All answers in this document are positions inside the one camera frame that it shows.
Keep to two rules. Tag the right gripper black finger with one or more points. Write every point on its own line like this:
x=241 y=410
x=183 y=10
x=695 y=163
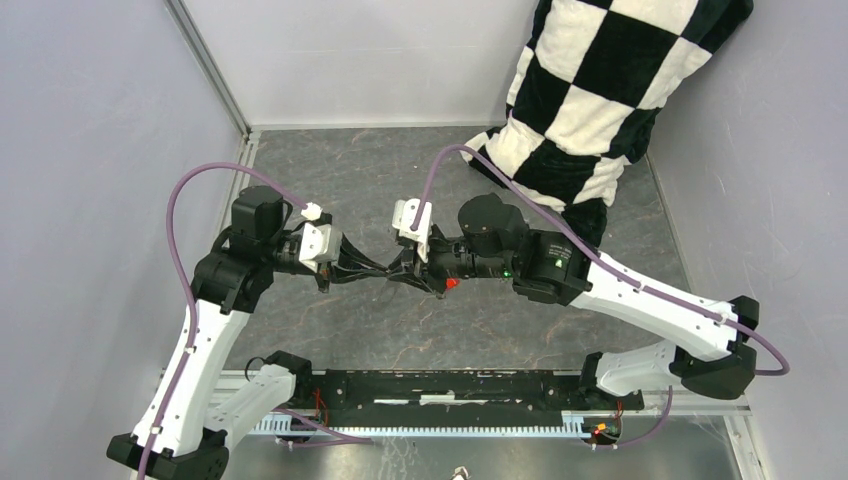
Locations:
x=407 y=260
x=423 y=283

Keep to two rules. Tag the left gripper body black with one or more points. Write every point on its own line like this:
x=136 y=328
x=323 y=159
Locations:
x=336 y=265

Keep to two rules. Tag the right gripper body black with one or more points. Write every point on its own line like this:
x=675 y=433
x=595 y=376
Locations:
x=448 y=259

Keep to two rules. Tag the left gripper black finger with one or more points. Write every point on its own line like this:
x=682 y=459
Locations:
x=358 y=276
x=353 y=259

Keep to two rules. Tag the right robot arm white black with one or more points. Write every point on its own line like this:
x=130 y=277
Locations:
x=702 y=344

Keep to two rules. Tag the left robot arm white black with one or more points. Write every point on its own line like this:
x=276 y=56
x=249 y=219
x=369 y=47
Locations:
x=181 y=435

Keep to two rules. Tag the black white checkered blanket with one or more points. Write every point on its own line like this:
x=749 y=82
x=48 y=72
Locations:
x=587 y=89

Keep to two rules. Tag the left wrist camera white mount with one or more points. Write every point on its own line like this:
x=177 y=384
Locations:
x=317 y=235

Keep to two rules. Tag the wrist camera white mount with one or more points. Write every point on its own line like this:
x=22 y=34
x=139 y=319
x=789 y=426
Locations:
x=412 y=221
x=317 y=235

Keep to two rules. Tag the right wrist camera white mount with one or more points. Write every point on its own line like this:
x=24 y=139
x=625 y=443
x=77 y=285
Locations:
x=412 y=221

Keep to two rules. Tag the white toothed cable duct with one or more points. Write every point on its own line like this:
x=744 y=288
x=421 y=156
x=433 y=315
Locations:
x=279 y=424

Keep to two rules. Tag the aluminium corner frame post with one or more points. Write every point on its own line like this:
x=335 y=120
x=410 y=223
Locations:
x=191 y=33

